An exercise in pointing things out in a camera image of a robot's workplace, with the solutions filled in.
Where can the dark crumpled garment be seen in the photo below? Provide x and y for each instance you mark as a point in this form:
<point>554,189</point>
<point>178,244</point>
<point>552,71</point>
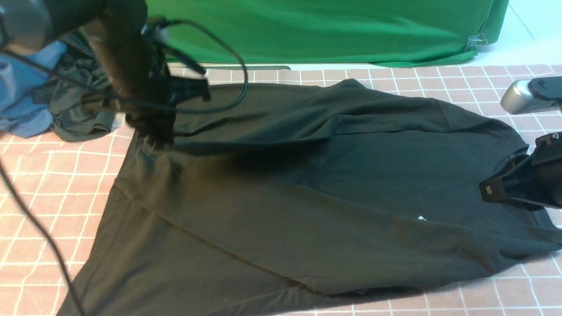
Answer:
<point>63,100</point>

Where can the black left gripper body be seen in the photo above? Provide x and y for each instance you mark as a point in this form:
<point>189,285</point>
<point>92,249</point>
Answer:
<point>151,111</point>

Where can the blue crumpled garment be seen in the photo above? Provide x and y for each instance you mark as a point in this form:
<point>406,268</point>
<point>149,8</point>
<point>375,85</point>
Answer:
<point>19,114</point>

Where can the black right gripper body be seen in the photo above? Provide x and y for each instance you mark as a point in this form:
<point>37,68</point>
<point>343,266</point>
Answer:
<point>532,181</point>

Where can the dark gray long-sleeved shirt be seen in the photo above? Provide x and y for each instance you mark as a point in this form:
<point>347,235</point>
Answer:
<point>304,197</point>

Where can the metal binder clip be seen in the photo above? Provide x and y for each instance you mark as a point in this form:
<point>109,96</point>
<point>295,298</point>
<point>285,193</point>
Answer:
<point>474,42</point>

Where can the green backdrop cloth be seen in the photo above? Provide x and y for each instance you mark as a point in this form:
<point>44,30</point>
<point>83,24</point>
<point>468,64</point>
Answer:
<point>389,33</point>

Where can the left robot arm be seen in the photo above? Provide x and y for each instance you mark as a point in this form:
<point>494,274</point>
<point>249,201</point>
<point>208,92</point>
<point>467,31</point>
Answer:
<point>127,45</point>

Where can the pink grid tablecloth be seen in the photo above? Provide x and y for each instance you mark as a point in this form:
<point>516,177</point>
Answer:
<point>66,186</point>

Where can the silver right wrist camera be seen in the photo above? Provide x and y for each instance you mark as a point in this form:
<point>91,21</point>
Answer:
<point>535,95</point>

